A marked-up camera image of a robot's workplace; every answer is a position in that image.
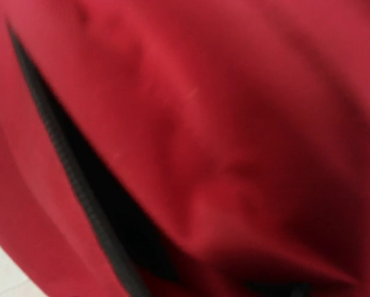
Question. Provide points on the red student backpack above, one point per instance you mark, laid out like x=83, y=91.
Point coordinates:
x=186, y=148

